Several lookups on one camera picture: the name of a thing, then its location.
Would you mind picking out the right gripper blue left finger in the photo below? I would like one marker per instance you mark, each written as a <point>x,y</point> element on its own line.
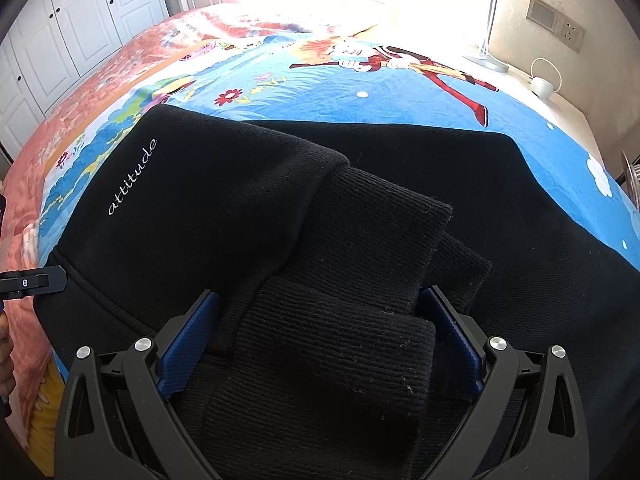
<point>116,420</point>

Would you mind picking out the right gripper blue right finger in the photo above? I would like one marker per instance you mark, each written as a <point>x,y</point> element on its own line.
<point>521,416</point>

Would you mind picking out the black pants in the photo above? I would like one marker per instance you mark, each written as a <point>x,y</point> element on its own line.
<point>325,284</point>

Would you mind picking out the person's left hand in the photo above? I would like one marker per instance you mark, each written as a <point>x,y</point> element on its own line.
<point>7,380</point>

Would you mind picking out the white wardrobe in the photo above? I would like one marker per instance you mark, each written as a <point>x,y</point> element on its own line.
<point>54,45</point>

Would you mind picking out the white electric fan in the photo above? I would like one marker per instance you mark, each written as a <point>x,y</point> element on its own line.
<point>631,174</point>

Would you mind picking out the cartoon print blue sheet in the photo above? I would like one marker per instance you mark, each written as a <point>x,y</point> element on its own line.
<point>375,85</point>

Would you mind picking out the white round device with cable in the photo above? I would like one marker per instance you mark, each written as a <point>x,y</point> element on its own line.
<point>542,88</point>

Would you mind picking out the wall switch socket panel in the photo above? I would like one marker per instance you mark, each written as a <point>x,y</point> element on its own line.
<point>568,31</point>

